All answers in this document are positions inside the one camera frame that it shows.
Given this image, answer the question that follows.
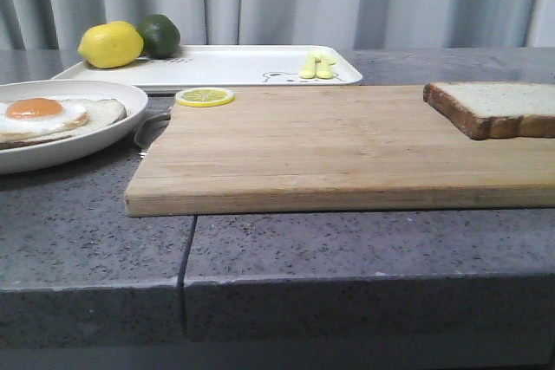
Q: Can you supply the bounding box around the white bear tray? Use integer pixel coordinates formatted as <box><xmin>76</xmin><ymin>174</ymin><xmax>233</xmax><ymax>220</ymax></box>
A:
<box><xmin>54</xmin><ymin>45</ymin><xmax>362</xmax><ymax>94</ymax></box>

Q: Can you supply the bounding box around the fried egg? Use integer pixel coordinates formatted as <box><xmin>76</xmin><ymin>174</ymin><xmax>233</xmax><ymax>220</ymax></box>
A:
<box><xmin>0</xmin><ymin>97</ymin><xmax>90</xmax><ymax>137</ymax></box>

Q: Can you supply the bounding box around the lemon slice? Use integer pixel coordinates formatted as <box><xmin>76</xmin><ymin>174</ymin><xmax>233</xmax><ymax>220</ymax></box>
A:
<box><xmin>174</xmin><ymin>87</ymin><xmax>235</xmax><ymax>107</ymax></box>

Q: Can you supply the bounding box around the bread slice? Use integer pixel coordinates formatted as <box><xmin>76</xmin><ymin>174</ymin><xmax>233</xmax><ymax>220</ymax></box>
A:
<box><xmin>423</xmin><ymin>81</ymin><xmax>554</xmax><ymax>140</ymax></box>
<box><xmin>1</xmin><ymin>98</ymin><xmax>127</xmax><ymax>150</ymax></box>

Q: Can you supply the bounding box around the metal cutting board handle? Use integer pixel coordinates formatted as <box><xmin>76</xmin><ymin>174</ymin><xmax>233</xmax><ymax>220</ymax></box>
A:
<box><xmin>133</xmin><ymin>107</ymin><xmax>172</xmax><ymax>159</ymax></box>

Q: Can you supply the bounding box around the white round plate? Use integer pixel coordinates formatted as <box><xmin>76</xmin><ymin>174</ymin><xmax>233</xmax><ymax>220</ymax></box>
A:
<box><xmin>1</xmin><ymin>80</ymin><xmax>148</xmax><ymax>174</ymax></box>

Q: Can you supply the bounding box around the green lime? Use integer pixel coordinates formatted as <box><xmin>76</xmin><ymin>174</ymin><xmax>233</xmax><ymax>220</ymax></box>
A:
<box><xmin>137</xmin><ymin>14</ymin><xmax>180</xmax><ymax>59</ymax></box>

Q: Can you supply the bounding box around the yellow lemon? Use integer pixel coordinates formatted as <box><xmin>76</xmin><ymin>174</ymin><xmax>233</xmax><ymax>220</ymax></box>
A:
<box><xmin>77</xmin><ymin>21</ymin><xmax>144</xmax><ymax>69</ymax></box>

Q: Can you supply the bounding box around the yellow plastic fork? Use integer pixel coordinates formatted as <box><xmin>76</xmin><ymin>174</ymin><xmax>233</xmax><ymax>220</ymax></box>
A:
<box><xmin>298</xmin><ymin>52</ymin><xmax>322</xmax><ymax>80</ymax></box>

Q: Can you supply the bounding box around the wooden cutting board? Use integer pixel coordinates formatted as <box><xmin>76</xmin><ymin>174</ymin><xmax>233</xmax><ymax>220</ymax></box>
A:
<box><xmin>125</xmin><ymin>86</ymin><xmax>554</xmax><ymax>217</ymax></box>

